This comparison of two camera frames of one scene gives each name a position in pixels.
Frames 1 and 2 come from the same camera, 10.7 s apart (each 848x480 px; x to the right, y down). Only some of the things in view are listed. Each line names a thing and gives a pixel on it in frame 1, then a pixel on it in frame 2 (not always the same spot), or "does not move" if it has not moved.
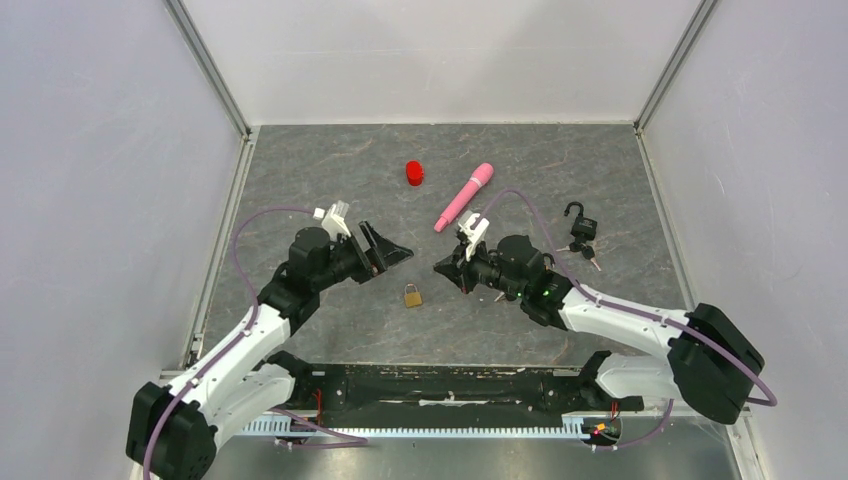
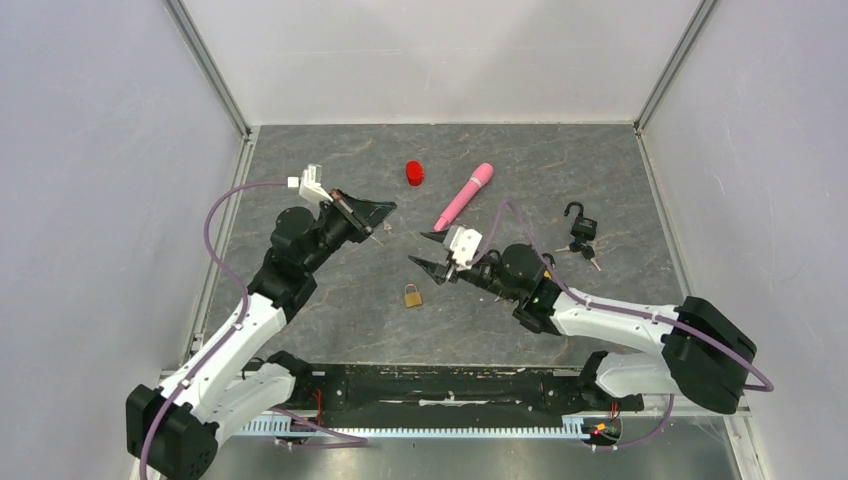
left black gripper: [381, 255] to [362, 216]
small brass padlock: [412, 297] does not move
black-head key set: [587, 251] does not move
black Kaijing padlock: [582, 226] does not move
